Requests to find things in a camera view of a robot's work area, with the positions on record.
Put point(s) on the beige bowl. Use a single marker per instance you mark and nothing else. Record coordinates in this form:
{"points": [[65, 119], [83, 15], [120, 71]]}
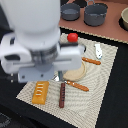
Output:
{"points": [[124, 16]]}

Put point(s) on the round beige plate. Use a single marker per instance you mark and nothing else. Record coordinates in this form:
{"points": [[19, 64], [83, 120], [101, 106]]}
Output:
{"points": [[75, 75]]}

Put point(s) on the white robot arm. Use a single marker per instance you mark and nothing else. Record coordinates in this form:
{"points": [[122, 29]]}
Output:
{"points": [[33, 20]]}

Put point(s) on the brown toy sausage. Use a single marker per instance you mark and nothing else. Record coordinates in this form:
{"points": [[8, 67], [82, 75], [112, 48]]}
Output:
{"points": [[62, 95]]}

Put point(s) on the orange toy bread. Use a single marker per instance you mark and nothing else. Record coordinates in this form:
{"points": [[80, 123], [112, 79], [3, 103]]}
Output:
{"points": [[40, 92]]}

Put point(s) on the small grey saucepan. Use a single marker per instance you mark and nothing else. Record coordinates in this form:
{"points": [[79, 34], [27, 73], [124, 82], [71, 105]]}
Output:
{"points": [[70, 11]]}

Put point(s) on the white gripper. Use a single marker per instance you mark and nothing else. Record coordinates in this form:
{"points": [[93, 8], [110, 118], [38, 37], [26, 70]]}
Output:
{"points": [[38, 62]]}

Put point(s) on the woven beige placemat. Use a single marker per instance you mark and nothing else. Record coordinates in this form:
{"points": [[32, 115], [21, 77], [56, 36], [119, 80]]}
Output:
{"points": [[81, 108]]}

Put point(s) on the wooden handled knife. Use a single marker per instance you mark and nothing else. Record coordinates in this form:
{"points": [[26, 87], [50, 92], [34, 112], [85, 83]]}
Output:
{"points": [[91, 61]]}

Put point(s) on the large grey pot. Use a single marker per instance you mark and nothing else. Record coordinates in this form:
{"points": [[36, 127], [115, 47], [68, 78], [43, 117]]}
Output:
{"points": [[94, 15]]}

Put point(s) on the wooden handled fork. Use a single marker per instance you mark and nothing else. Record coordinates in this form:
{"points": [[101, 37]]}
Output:
{"points": [[74, 84]]}

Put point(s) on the red toy tomato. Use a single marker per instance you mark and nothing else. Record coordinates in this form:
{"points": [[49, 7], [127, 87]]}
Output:
{"points": [[72, 37]]}

